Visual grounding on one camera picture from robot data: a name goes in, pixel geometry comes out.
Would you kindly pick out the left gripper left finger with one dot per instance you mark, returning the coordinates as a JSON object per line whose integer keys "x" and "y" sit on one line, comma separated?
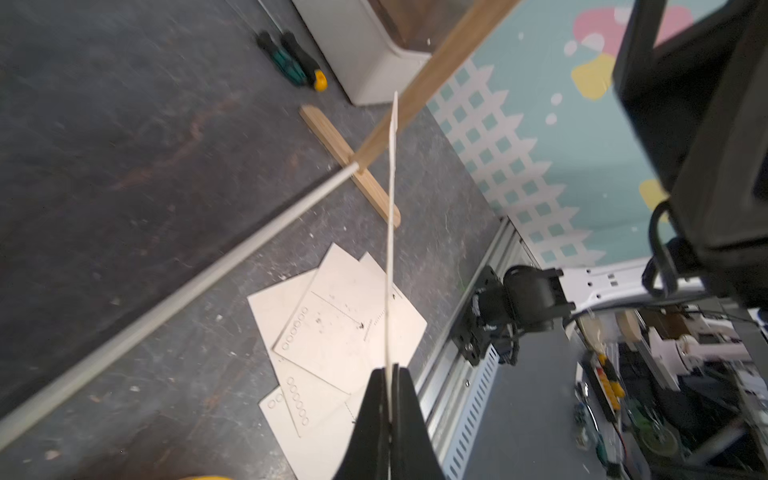
{"x": 368, "y": 452}

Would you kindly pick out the brown lid storage box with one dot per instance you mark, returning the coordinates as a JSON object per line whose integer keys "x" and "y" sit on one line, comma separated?
{"x": 376, "y": 48}

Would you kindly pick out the postcard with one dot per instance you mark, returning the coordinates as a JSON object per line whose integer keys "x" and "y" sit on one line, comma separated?
{"x": 313, "y": 403}
{"x": 389, "y": 268}
{"x": 407, "y": 325}
{"x": 329, "y": 337}
{"x": 319, "y": 453}

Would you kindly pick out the yellow plastic tray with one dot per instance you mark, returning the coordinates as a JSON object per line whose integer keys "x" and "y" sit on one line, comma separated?
{"x": 206, "y": 477}

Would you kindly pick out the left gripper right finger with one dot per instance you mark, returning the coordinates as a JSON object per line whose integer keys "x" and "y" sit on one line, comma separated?
{"x": 412, "y": 453}

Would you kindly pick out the black handle screwdriver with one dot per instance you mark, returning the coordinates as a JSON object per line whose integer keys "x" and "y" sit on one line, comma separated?
{"x": 287, "y": 40}

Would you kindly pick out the green handle screwdriver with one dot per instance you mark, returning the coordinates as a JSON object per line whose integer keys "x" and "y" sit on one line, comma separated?
{"x": 285, "y": 64}

